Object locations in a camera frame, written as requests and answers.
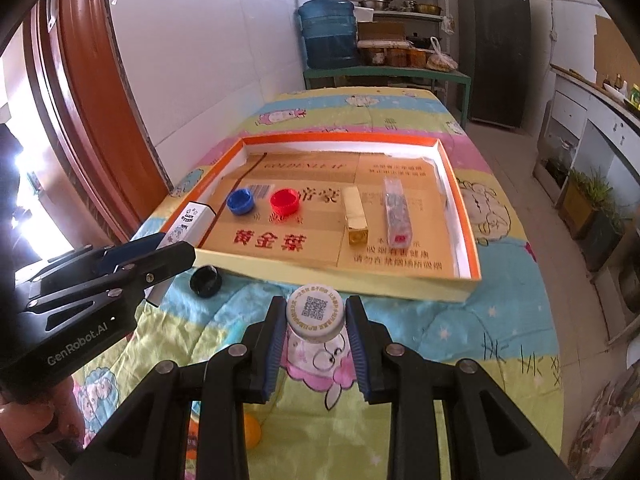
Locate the gold rectangular box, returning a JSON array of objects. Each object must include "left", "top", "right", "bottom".
[{"left": 344, "top": 186, "right": 372, "bottom": 247}]

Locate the dark green planter with plant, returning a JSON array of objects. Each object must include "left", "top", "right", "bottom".
[{"left": 582, "top": 205, "right": 631, "bottom": 273}]

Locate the dark grey refrigerator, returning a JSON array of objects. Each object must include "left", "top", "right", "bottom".
[{"left": 456, "top": 0, "right": 532, "bottom": 128}]

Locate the plastic bag of food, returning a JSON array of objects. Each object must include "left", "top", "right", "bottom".
[{"left": 427, "top": 37, "right": 458, "bottom": 71}]

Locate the cardboard sheet on wall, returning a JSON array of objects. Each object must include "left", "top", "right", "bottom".
[{"left": 595, "top": 15, "right": 640, "bottom": 92}]

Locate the white bottle cap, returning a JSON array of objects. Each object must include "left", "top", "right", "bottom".
[{"left": 286, "top": 287, "right": 347, "bottom": 346}]

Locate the person's left hand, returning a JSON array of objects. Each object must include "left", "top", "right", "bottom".
[{"left": 0, "top": 401, "right": 77, "bottom": 462}]

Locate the shallow cardboard box tray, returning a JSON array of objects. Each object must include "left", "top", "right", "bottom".
[{"left": 131, "top": 134, "right": 483, "bottom": 303}]

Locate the brown cardboard box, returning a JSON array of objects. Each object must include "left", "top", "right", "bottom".
[{"left": 357, "top": 21, "right": 406, "bottom": 41}]

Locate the crumpled plastic bag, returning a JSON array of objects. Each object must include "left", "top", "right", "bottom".
[{"left": 567, "top": 355, "right": 640, "bottom": 471}]

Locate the red bottle cap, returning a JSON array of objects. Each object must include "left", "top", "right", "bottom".
[{"left": 270, "top": 188, "right": 301, "bottom": 217}]

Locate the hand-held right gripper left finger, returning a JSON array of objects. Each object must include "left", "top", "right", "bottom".
[{"left": 75, "top": 296, "right": 287, "bottom": 480}]

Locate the black bottle cap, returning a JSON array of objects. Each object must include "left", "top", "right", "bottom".
[{"left": 189, "top": 266, "right": 223, "bottom": 298}]

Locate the blue bottle cap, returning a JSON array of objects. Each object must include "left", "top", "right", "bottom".
[{"left": 226, "top": 189, "right": 256, "bottom": 216}]

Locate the cartoon sheep printed blanket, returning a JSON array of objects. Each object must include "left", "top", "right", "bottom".
[{"left": 70, "top": 85, "right": 563, "bottom": 480}]

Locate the white kitchen counter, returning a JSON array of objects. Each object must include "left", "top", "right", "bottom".
[{"left": 547, "top": 64, "right": 640, "bottom": 241}]

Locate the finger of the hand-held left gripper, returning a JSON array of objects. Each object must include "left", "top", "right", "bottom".
[
  {"left": 20, "top": 241, "right": 197, "bottom": 333},
  {"left": 15, "top": 232, "right": 168, "bottom": 292}
]

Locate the brown wooden door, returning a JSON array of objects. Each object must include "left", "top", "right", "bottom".
[{"left": 22, "top": 0, "right": 171, "bottom": 246}]

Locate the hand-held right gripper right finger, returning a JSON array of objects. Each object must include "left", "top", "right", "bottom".
[{"left": 346, "top": 295, "right": 576, "bottom": 480}]

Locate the blue water jug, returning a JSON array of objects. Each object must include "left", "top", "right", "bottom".
[{"left": 298, "top": 0, "right": 358, "bottom": 70}]

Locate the white patterned lighter box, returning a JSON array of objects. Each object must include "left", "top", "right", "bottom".
[{"left": 145, "top": 201, "right": 218, "bottom": 308}]

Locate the clear plastic box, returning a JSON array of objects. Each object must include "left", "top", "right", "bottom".
[{"left": 384, "top": 176, "right": 416, "bottom": 245}]

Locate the orange bottle cap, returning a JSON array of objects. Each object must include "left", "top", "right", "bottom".
[{"left": 242, "top": 414, "right": 263, "bottom": 453}]

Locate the brown planter with plant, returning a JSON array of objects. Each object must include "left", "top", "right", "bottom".
[{"left": 559, "top": 170, "right": 613, "bottom": 240}]

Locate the green low table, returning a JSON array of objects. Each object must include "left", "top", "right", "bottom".
[{"left": 303, "top": 66, "right": 472, "bottom": 131}]

